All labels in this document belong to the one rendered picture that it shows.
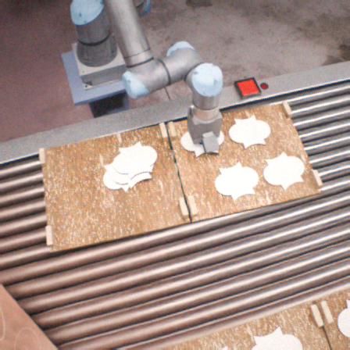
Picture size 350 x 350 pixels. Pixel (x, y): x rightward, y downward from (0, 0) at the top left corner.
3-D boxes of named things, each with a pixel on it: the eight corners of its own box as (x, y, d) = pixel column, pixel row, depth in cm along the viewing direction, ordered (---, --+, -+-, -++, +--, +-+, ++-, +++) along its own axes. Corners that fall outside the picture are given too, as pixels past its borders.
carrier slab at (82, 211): (41, 151, 128) (40, 149, 126) (164, 126, 132) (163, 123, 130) (51, 253, 112) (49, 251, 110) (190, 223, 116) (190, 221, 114)
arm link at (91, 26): (71, 28, 136) (62, -4, 125) (105, 16, 139) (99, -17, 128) (83, 48, 131) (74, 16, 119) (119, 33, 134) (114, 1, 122)
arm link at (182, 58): (153, 48, 104) (173, 75, 100) (190, 34, 107) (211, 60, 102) (155, 69, 111) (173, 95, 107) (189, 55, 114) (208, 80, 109)
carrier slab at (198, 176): (166, 126, 132) (166, 123, 130) (283, 105, 135) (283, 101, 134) (192, 223, 116) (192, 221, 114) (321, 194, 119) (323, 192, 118)
